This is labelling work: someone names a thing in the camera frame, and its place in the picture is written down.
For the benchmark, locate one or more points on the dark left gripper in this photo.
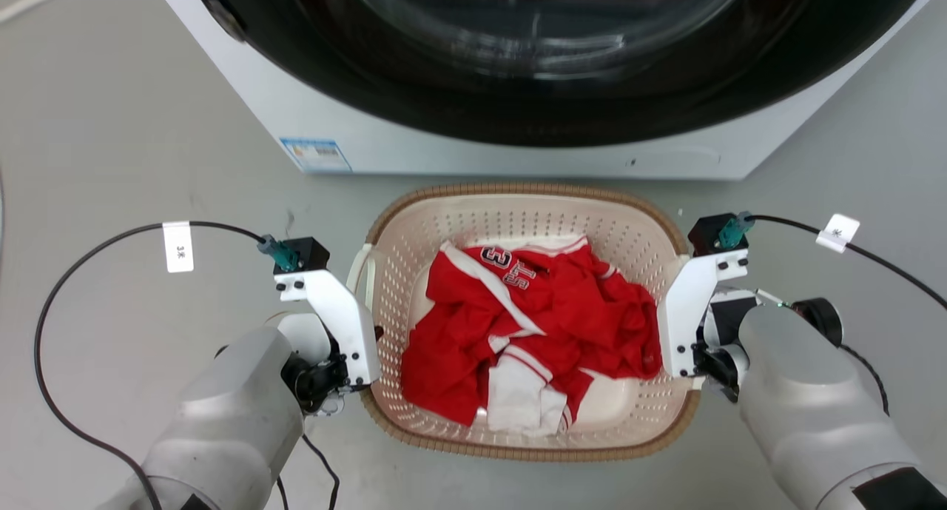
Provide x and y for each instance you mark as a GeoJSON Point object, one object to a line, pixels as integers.
{"type": "Point", "coordinates": [319, 380]}

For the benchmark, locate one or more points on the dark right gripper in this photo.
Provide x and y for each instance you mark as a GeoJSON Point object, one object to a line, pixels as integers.
{"type": "Point", "coordinates": [721, 369]}

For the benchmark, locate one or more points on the cream plastic laundry basket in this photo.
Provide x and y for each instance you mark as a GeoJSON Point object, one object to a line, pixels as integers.
{"type": "Point", "coordinates": [629, 236]}

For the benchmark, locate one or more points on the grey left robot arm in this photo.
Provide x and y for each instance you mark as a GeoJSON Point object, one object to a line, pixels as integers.
{"type": "Point", "coordinates": [229, 421]}

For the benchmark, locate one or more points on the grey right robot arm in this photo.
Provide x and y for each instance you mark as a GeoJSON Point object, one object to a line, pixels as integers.
{"type": "Point", "coordinates": [806, 406]}

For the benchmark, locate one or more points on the red and white jersey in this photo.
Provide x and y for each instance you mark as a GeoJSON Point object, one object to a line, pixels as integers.
{"type": "Point", "coordinates": [547, 317]}

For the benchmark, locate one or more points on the blue energy label sticker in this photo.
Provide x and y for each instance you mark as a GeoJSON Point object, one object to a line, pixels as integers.
{"type": "Point", "coordinates": [317, 155]}

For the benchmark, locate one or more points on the white washing machine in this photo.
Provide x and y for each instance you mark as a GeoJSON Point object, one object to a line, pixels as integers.
{"type": "Point", "coordinates": [348, 125]}

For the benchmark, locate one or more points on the black round washer door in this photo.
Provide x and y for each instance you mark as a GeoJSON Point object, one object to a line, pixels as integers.
{"type": "Point", "coordinates": [547, 103]}

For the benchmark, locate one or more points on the black round door latch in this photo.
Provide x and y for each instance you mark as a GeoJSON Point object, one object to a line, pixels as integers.
{"type": "Point", "coordinates": [223, 15]}

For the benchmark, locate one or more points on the white left camera bracket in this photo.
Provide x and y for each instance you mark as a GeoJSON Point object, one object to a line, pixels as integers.
{"type": "Point", "coordinates": [342, 317]}

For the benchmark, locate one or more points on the white camera bracket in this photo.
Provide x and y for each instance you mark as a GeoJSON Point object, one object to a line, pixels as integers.
{"type": "Point", "coordinates": [684, 310]}
{"type": "Point", "coordinates": [342, 317]}

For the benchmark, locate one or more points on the white right camera bracket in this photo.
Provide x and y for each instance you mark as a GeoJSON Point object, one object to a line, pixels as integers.
{"type": "Point", "coordinates": [684, 310]}

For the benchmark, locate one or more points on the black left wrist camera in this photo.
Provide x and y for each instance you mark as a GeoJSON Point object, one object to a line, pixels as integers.
{"type": "Point", "coordinates": [303, 254]}

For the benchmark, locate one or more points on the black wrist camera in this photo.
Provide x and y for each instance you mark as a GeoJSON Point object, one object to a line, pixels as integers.
{"type": "Point", "coordinates": [303, 254]}
{"type": "Point", "coordinates": [718, 232]}

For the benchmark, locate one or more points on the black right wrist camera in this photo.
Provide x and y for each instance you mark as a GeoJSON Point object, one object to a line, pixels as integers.
{"type": "Point", "coordinates": [718, 232]}

